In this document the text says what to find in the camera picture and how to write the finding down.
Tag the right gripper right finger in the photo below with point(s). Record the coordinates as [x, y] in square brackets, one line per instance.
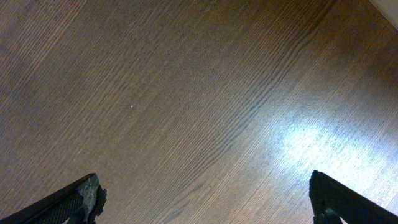
[333, 202]

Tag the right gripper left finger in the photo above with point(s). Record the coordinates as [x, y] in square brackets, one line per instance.
[78, 203]

